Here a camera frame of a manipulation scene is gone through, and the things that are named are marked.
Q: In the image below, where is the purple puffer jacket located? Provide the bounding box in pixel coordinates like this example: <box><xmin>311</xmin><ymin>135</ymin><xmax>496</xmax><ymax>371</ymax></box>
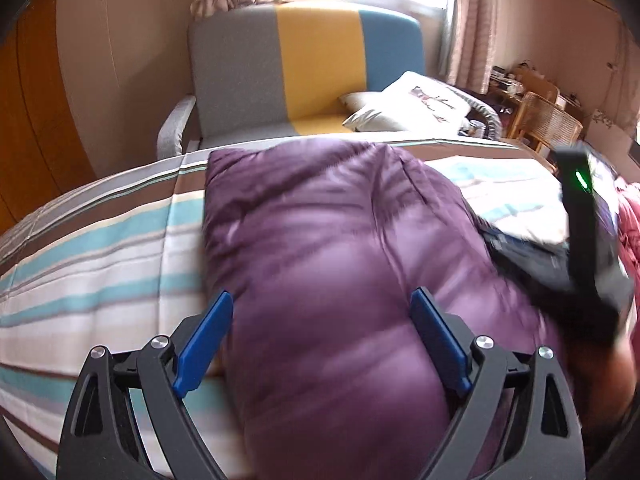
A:
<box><xmin>203</xmin><ymin>139</ymin><xmax>561</xmax><ymax>479</ymax></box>

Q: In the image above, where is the pink clothing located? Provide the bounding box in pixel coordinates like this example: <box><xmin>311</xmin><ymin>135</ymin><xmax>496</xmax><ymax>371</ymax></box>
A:
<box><xmin>615</xmin><ymin>177</ymin><xmax>640</xmax><ymax>283</ymax></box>

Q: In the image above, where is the striped bed cover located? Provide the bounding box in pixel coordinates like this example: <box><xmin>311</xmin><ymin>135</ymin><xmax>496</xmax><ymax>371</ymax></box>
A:
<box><xmin>1</xmin><ymin>138</ymin><xmax>567</xmax><ymax>479</ymax></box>

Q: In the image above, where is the rattan wooden chair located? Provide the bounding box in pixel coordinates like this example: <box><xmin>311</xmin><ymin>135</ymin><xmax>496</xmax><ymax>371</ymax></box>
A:
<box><xmin>506</xmin><ymin>90</ymin><xmax>584</xmax><ymax>153</ymax></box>

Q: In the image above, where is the cluttered wooden desk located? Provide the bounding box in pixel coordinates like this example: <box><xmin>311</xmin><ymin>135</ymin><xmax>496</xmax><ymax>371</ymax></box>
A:
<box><xmin>489</xmin><ymin>63</ymin><xmax>585</xmax><ymax>122</ymax></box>

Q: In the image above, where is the wooden wardrobe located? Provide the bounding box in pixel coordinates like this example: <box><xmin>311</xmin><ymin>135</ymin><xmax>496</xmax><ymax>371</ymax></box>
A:
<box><xmin>1</xmin><ymin>0</ymin><xmax>96</xmax><ymax>232</ymax></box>

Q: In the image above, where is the white embroidered pillow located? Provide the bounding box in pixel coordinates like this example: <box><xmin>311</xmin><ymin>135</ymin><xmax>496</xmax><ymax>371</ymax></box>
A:
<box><xmin>343</xmin><ymin>72</ymin><xmax>471</xmax><ymax>136</ymax></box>

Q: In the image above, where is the pink patterned curtain right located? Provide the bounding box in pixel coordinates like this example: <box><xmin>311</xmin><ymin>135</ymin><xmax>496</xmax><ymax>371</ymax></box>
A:
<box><xmin>446</xmin><ymin>0</ymin><xmax>499</xmax><ymax>94</ymax></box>

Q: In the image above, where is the grey yellow blue armchair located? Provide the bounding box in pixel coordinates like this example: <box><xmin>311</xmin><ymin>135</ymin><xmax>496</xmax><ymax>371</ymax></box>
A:
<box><xmin>155</xmin><ymin>2</ymin><xmax>505</xmax><ymax>162</ymax></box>

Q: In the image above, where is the small white pillow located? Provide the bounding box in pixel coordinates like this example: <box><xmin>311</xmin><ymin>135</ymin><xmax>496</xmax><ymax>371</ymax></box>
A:
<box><xmin>340</xmin><ymin>91</ymin><xmax>381</xmax><ymax>113</ymax></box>

